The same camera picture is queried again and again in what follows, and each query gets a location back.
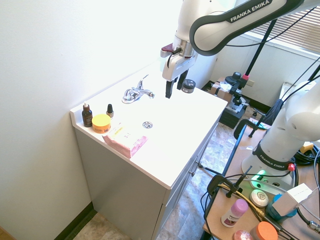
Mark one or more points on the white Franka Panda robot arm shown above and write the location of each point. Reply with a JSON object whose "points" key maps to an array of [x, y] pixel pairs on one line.
{"points": [[282, 130]]}

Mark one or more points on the yellow lid cream jar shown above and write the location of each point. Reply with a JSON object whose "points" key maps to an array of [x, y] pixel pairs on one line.
{"points": [[101, 123]]}

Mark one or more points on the window blinds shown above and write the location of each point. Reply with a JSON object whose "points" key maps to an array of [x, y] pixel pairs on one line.
{"points": [[292, 27]]}

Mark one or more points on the blue plastic cup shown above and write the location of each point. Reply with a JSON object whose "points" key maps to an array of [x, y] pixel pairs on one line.
{"points": [[281, 212]]}

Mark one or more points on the red emergency stop button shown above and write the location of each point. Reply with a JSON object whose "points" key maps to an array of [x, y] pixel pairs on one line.
{"points": [[290, 167]]}

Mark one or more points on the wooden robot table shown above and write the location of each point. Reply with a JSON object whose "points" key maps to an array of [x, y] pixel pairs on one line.
{"points": [[240, 160]]}

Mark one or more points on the chrome sink drain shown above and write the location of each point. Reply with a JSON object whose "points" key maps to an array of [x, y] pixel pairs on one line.
{"points": [[147, 124]]}

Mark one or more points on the white cardboard box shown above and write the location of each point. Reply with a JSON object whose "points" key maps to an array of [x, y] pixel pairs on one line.
{"points": [[292, 200]]}

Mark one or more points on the pink round soap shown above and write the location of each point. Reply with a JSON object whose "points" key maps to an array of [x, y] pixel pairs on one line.
{"points": [[242, 235]]}

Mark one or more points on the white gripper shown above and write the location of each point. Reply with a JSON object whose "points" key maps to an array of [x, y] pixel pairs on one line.
{"points": [[176, 65]]}

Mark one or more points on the red wrist camera mount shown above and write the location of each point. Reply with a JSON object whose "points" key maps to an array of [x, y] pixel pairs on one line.
{"points": [[167, 50]]}

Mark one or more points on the round white soap tin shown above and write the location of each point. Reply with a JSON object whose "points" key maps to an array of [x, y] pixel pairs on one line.
{"points": [[259, 197]]}

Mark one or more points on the black tripod head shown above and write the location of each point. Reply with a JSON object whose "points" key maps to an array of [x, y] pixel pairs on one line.
{"points": [[236, 83]]}

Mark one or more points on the pink packaged cloth pack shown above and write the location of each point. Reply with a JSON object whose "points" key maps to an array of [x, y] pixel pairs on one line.
{"points": [[125, 141]]}

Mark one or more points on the black lid cosmetic jar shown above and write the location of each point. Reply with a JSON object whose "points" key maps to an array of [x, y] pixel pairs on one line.
{"points": [[188, 86]]}

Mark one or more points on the black table clamp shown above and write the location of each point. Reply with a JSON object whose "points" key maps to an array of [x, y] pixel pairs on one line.
{"points": [[246, 127], [217, 185]]}

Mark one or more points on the small dark nail polish bottle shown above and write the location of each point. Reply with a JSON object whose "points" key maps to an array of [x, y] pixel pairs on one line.
{"points": [[109, 111]]}

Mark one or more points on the black camera stand pole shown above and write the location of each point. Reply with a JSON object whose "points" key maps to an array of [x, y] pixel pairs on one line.
{"points": [[260, 47]]}

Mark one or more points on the chrome sink faucet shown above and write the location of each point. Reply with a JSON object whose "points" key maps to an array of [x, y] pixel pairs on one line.
{"points": [[137, 92]]}

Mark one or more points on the brown cardboard box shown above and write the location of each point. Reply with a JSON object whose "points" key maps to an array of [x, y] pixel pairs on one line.
{"points": [[220, 88]]}

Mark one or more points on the white sink countertop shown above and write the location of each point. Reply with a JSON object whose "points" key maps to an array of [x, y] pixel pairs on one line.
{"points": [[160, 130]]}

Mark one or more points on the pink cap deodorant stick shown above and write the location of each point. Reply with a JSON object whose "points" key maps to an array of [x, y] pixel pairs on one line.
{"points": [[234, 213]]}

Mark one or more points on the orange lid container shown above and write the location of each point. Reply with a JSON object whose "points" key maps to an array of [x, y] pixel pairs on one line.
{"points": [[265, 232]]}

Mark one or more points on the grey vanity cabinet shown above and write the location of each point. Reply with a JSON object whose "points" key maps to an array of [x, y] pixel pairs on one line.
{"points": [[130, 190]]}

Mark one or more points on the brown dropper bottle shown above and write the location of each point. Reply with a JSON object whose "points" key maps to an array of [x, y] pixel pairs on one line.
{"points": [[86, 117]]}

